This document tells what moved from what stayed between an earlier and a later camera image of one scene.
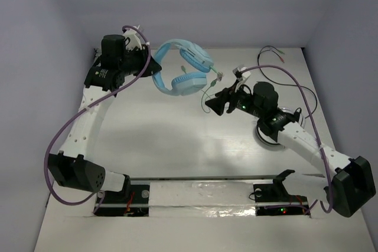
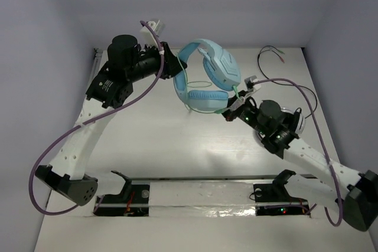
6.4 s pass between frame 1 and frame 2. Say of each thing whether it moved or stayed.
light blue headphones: moved
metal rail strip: stayed
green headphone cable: moved
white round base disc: stayed
